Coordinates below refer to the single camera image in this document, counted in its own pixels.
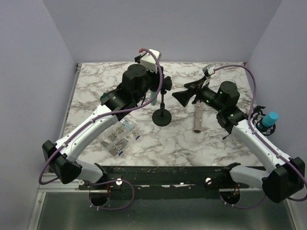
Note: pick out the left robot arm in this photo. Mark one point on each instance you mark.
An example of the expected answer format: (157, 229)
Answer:
(137, 90)

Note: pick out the mint green microphone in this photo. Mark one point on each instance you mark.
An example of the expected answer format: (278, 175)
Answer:
(153, 98)

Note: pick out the clear plastic screw box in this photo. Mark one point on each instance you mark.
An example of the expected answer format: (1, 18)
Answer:
(117, 138)

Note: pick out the blue microphone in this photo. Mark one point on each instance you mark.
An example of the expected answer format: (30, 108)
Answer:
(269, 120)

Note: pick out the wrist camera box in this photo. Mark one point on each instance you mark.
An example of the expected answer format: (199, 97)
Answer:
(208, 71)
(147, 60)

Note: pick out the glitter rhinestone microphone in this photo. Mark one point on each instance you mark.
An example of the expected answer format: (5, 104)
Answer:
(198, 117)

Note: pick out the black tripod shock-mount stand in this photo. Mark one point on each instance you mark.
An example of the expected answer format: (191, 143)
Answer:
(228, 120)

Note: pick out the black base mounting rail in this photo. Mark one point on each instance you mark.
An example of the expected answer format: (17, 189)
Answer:
(158, 182)

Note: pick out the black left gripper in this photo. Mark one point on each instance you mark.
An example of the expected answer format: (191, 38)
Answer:
(155, 76)

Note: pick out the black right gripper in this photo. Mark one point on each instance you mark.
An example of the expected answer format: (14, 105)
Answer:
(184, 97)

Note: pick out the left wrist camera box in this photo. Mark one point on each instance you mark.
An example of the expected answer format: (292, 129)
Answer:
(147, 60)

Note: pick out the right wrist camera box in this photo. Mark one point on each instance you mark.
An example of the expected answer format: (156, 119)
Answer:
(208, 71)

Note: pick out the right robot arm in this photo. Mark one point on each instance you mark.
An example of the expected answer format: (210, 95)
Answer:
(282, 177)

